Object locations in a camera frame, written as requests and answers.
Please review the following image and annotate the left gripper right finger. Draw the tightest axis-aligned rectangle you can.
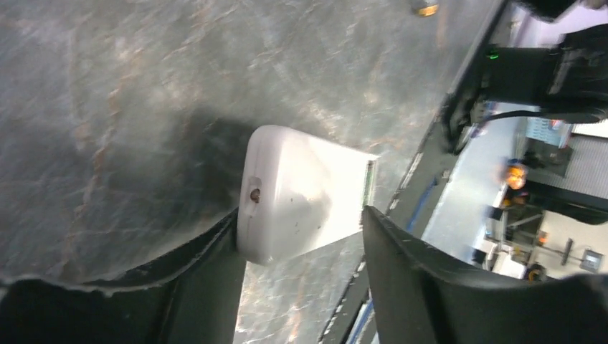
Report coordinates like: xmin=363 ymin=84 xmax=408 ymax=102
xmin=362 ymin=206 xmax=607 ymax=343

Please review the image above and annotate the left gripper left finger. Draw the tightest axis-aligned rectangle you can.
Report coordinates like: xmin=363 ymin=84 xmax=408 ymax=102
xmin=1 ymin=212 xmax=245 ymax=343

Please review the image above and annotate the white remote control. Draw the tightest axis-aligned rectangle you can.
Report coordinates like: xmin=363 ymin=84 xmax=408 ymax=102
xmin=237 ymin=125 xmax=379 ymax=266

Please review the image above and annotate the clear handle screwdriver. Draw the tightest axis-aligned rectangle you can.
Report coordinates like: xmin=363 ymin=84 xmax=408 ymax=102
xmin=409 ymin=0 xmax=439 ymax=17

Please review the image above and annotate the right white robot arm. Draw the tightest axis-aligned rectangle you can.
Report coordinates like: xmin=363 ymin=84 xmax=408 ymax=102
xmin=476 ymin=23 xmax=607 ymax=124

